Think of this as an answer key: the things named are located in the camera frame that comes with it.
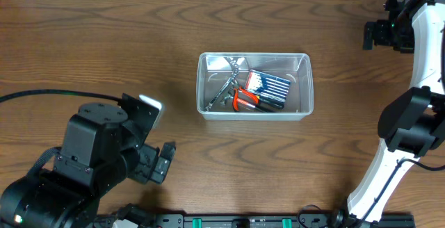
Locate claw hammer orange black handle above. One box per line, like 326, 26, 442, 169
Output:
220, 94, 273, 113

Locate red handled cutting pliers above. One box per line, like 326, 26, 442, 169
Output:
232, 86, 259, 104

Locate silver combination wrench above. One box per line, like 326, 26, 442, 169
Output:
204, 57, 239, 111

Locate black yellow screwdriver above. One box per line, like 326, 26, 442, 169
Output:
257, 95, 284, 110

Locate blue precision screwdriver set case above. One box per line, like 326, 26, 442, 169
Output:
245, 70, 291, 103

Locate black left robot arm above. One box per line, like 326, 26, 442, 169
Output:
1, 95, 176, 227

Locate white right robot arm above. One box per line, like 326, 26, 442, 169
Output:
329, 0, 444, 227

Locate clear plastic storage container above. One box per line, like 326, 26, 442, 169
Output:
196, 52, 314, 121

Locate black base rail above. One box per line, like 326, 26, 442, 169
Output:
93, 213, 416, 228

